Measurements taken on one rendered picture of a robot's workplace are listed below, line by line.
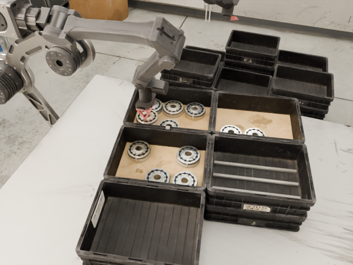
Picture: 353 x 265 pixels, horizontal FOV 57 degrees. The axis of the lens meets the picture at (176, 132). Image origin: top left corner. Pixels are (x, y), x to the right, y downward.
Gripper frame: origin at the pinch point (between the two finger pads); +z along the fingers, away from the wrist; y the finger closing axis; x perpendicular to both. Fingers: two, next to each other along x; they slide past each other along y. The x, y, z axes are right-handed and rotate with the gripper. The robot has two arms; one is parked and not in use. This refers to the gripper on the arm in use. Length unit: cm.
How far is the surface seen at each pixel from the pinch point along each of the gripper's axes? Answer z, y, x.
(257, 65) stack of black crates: 40, 122, -49
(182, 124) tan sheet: 8.4, 6.9, -15.7
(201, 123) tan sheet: 8.3, 10.0, -24.5
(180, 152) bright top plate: 6.1, -13.3, -19.7
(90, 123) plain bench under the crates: 21.8, 7.8, 36.3
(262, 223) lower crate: 18, -31, -59
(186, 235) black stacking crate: 10, -49, -31
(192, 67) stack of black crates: 40, 106, 0
